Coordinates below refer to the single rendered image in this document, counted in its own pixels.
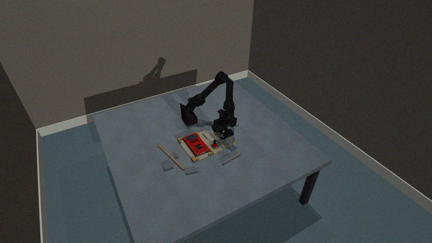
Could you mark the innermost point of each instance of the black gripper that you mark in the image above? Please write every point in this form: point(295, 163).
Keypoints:
point(228, 132)

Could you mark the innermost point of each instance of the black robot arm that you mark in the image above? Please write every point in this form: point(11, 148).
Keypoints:
point(226, 116)

